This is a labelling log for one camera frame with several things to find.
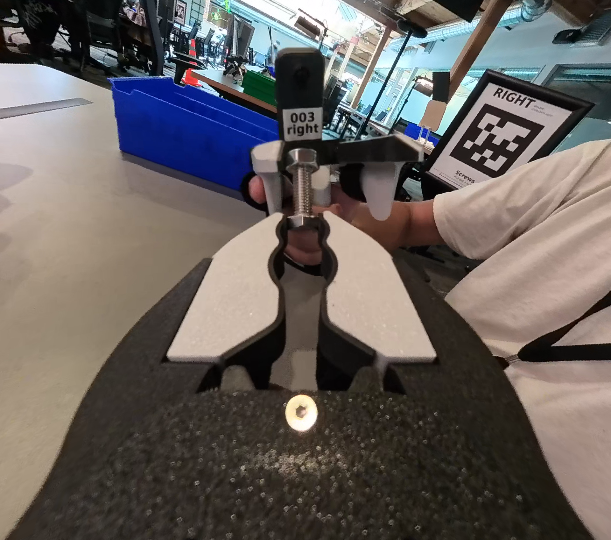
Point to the orange traffic cone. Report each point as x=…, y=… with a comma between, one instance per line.
x=192, y=67

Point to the steel hex bolt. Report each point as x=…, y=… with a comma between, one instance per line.
x=303, y=186

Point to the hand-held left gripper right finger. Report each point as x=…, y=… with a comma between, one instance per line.
x=382, y=306

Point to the blue plastic bin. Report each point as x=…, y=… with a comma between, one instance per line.
x=181, y=134

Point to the black boom stand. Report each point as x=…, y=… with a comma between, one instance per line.
x=405, y=31

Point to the black office chair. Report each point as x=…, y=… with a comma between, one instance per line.
x=152, y=33

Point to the steel hex nut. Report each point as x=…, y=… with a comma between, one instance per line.
x=303, y=222

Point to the person's right hand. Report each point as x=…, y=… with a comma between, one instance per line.
x=308, y=248

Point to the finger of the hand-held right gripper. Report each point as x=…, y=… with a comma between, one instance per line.
x=382, y=151
x=268, y=158

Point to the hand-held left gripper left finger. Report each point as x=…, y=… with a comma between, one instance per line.
x=224, y=301

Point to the green plastic crate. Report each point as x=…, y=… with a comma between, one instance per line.
x=260, y=86

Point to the framed marker sign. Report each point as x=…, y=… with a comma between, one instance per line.
x=180, y=11
x=506, y=129

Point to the person's right forearm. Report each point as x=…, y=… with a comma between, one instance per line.
x=415, y=225

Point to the person in white shirt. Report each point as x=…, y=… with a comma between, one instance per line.
x=525, y=239

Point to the long wooden table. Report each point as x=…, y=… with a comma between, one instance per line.
x=224, y=84

